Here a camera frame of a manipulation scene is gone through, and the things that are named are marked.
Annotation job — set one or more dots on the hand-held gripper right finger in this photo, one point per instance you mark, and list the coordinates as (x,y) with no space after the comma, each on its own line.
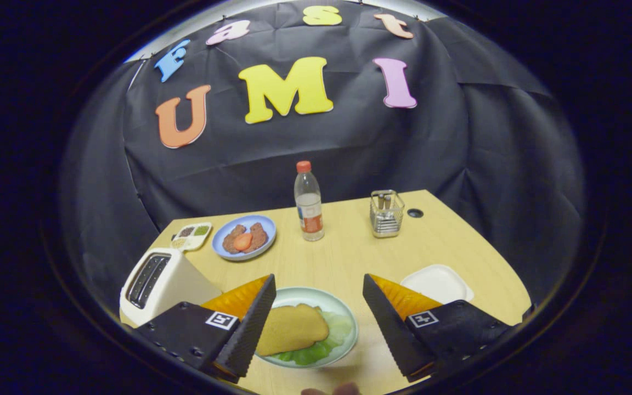
(390,334)

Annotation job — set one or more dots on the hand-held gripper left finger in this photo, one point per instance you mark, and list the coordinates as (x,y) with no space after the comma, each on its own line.
(250,334)

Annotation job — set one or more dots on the toasted bread slice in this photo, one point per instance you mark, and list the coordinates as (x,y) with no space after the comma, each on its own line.
(291,329)

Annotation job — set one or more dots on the green lettuce leaf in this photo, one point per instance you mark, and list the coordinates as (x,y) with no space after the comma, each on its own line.
(339,329)

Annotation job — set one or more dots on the pale green round plate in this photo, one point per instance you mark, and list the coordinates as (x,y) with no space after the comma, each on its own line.
(305,296)

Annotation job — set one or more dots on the white square plate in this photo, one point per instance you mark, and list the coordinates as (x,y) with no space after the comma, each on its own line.
(436,282)

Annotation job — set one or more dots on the white toaster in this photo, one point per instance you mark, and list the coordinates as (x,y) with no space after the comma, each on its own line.
(184,280)

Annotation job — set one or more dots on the brown meat patty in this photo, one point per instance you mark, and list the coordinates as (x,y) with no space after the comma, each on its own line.
(260,233)
(231,241)

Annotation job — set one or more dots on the blue round plate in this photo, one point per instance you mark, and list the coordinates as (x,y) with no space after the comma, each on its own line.
(217,241)

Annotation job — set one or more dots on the white divided seasoning tray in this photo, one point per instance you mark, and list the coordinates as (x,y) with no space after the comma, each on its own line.
(191,237)

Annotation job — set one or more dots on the clear plastic water bottle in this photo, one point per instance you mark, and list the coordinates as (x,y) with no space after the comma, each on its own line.
(309,208)

